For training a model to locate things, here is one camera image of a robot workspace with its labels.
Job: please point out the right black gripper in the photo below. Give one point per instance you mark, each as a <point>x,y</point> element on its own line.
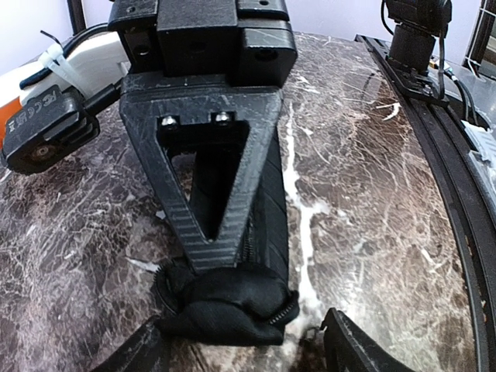
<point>250,42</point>

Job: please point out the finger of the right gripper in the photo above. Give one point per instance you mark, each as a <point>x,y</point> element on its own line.
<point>211,153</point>

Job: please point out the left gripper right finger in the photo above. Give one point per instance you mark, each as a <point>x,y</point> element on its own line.
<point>349,348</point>

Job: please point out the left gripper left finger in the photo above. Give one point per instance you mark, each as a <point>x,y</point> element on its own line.
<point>147,350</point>

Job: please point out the black necktie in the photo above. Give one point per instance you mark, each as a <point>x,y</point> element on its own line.
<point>246,305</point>

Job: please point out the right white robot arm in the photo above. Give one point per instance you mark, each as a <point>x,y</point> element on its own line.
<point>94,63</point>

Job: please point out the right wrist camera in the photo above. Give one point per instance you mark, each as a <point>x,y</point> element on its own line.
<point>50,127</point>

